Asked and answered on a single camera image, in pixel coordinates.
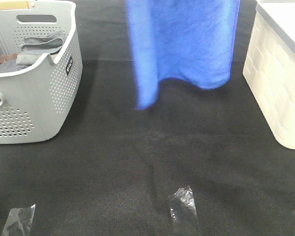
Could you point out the blue microfibre towel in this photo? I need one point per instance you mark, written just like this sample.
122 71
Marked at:
189 40

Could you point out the grey towel in basket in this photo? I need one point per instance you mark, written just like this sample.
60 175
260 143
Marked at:
32 48

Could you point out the brown towel in basket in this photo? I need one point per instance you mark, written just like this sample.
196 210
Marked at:
6 58

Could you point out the black table cloth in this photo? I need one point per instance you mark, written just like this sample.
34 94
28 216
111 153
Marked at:
111 168

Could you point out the clear tape strip centre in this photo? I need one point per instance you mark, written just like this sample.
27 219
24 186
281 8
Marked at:
183 213

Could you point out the grey perforated laundry basket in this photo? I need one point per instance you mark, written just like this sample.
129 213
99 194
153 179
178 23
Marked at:
35 101

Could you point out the cream plastic basket grey rim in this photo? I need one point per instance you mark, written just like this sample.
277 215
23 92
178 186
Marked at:
269 67

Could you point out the clear tape strip left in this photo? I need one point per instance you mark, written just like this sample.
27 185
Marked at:
19 221

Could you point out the wooden board behind basket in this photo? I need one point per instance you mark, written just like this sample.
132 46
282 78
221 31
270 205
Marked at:
14 4

